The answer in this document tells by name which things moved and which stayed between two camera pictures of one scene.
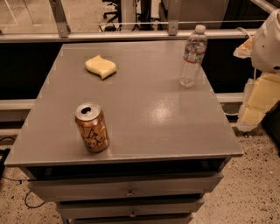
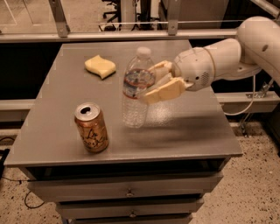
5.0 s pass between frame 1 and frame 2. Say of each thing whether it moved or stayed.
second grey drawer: stayed
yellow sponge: stayed
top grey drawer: stayed
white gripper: moved
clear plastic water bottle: moved
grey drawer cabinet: stayed
